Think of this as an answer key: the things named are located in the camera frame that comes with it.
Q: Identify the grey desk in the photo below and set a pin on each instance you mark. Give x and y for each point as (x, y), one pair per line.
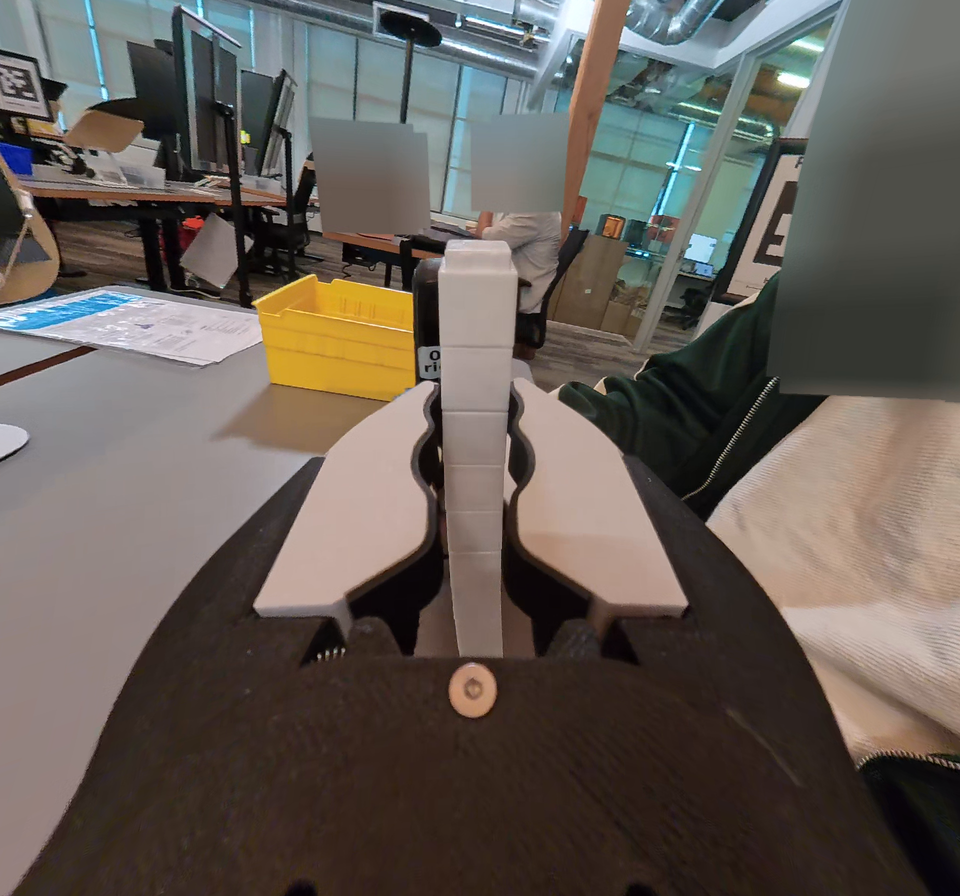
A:
(150, 498)

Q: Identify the cream white shirt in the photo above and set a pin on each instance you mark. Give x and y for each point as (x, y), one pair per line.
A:
(862, 573)

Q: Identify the wooden background table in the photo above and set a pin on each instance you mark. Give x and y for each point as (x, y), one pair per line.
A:
(150, 192)

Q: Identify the white sign board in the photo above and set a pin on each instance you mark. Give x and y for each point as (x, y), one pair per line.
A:
(757, 236)

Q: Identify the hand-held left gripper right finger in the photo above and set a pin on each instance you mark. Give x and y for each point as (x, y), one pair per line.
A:
(600, 536)

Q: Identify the brown cardboard box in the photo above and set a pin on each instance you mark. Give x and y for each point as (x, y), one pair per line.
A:
(600, 288)

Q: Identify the orange traffic cone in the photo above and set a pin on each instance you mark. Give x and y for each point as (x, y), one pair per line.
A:
(193, 225)

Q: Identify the wooden post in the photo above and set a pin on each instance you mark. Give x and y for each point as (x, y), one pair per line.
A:
(600, 86)

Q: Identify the black pole with round cap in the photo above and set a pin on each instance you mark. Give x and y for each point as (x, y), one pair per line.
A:
(409, 30)

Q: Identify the printed paper sheet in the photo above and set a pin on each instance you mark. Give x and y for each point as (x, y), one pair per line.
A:
(135, 326)

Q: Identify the dark green zip jacket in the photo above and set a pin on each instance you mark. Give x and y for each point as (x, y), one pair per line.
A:
(727, 386)

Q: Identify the white leaning panel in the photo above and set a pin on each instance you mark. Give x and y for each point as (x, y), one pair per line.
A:
(214, 251)

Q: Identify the tan board stand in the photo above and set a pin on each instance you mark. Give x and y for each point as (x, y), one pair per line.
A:
(101, 131)

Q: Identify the person's right forearm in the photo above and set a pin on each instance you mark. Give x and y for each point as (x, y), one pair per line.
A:
(637, 416)

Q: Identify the blue storage bin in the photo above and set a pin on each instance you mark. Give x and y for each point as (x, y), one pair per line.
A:
(15, 159)

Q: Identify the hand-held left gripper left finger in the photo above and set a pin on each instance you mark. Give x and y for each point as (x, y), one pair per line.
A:
(345, 528)

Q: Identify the framed marker sign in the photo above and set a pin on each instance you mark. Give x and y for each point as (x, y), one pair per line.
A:
(22, 86)

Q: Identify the white long box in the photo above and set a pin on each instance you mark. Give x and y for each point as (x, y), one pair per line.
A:
(476, 386)

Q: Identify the black computer monitor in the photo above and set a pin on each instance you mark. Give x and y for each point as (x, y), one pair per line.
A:
(202, 86)

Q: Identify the yellow plastic bin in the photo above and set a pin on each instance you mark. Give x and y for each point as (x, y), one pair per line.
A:
(337, 341)

